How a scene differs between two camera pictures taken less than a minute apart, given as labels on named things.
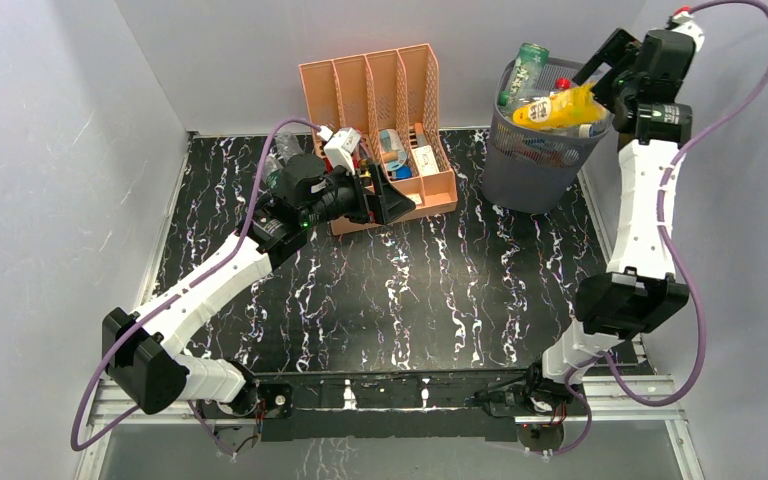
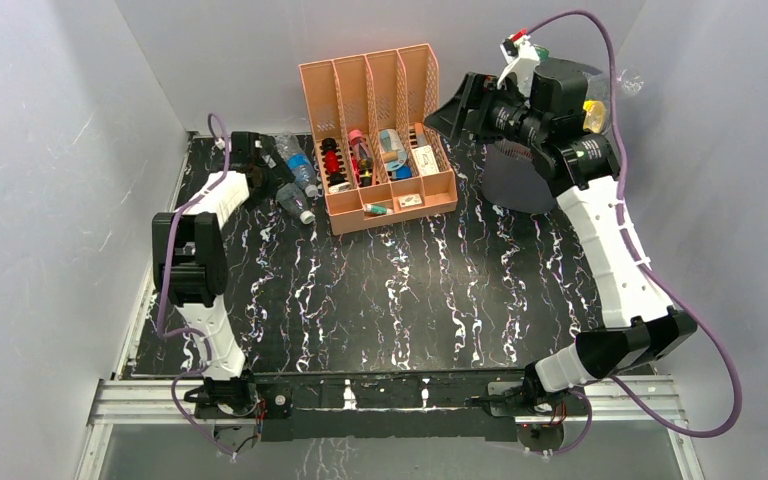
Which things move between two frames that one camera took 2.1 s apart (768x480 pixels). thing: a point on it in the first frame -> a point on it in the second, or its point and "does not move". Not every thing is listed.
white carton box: [425, 160] does not move
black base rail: [385, 404] does not move
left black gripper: [384, 202] -> [280, 173]
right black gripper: [616, 51] -> [474, 96]
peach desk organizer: [391, 99] does not move
